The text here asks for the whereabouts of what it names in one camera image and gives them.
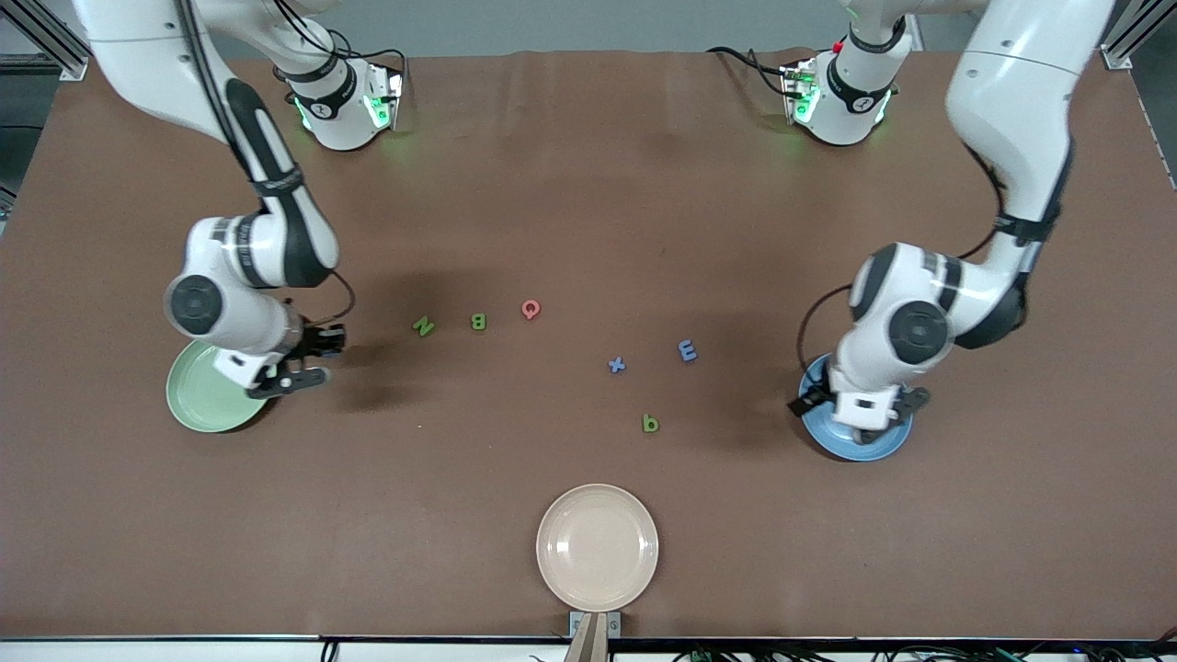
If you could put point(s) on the aluminium frame profile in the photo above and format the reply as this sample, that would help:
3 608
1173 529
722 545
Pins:
1117 51
64 60

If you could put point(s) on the blue foam letter m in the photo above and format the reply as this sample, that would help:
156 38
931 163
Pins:
682 350

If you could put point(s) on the beige plate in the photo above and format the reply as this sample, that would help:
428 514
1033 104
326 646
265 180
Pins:
598 547

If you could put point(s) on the white table edge strip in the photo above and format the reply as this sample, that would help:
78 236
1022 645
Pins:
184 651

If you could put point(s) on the brown table mat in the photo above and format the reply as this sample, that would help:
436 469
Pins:
736 533

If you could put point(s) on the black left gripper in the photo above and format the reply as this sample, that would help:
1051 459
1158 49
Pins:
813 396

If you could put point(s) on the pink-red foam letter Q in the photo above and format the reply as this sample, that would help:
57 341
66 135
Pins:
523 309

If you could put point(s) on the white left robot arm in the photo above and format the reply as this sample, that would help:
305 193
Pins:
1011 92

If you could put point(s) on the light green plate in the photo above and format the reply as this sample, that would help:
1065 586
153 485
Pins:
198 405

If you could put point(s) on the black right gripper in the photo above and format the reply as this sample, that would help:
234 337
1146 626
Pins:
313 342

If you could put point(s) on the metal camera pole bracket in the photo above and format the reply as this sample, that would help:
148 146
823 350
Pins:
593 644

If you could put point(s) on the green foam letter N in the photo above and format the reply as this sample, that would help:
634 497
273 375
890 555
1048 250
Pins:
424 326

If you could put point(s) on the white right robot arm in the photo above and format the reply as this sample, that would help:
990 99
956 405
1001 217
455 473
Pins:
239 257

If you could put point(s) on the blue plate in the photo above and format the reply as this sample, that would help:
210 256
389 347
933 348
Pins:
883 446

